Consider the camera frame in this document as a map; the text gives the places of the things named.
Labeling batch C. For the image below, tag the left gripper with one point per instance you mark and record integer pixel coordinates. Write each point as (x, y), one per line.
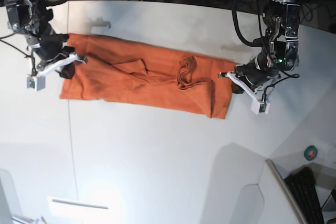
(252, 76)

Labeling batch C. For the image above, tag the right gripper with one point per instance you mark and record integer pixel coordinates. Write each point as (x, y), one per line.
(49, 46)

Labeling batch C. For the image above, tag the orange t-shirt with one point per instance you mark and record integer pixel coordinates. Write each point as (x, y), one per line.
(136, 73)

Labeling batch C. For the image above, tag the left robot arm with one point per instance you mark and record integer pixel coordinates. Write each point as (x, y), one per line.
(279, 44)

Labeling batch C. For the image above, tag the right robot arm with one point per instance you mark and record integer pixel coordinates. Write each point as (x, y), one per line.
(31, 18)

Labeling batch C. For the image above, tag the green tape roll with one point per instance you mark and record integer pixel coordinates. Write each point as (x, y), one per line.
(310, 153)

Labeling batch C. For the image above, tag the black keyboard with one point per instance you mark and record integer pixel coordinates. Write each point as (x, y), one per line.
(302, 185)

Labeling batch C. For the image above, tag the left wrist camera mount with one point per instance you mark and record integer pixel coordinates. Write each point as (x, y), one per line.
(259, 95)

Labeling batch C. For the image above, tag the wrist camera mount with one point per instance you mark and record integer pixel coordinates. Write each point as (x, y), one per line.
(259, 95)
(36, 80)

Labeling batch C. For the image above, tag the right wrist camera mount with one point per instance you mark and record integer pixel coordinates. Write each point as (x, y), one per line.
(36, 80)

